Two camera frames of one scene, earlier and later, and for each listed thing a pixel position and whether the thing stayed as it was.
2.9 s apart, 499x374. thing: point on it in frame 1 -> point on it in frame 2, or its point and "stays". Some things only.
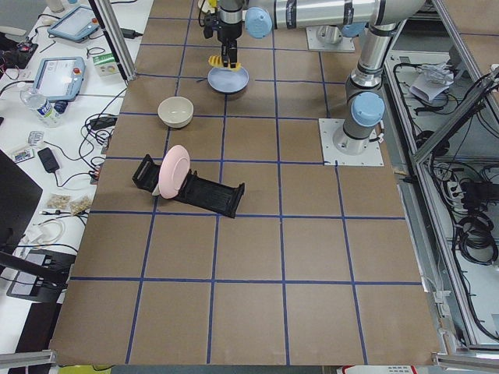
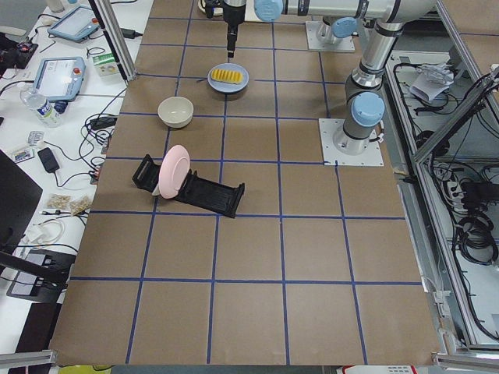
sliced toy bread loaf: (217, 61) -> (226, 76)
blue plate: (225, 80) stays
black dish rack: (212, 195) stays
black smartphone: (48, 160) stays
